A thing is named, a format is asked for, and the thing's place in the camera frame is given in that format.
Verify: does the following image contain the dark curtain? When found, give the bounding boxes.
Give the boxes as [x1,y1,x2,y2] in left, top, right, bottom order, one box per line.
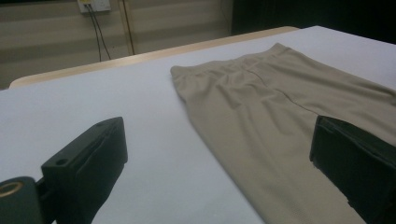
[232,0,396,45]

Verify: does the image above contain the black wall cable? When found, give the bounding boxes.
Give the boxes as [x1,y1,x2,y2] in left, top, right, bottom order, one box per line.
[89,4,112,61]
[85,4,103,63]

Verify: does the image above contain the white wall outlet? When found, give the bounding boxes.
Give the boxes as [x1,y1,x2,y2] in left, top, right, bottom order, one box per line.
[77,0,112,14]

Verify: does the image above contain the beige pants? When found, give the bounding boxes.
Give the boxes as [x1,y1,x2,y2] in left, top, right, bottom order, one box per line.
[170,42,396,224]

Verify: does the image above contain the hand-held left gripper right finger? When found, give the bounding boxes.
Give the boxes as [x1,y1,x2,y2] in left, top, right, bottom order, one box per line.
[309,115,396,224]

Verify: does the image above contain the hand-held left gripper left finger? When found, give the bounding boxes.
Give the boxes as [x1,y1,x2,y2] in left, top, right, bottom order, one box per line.
[41,117,129,224]

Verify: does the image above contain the white table mat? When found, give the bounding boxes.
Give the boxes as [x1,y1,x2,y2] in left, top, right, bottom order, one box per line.
[0,25,396,224]

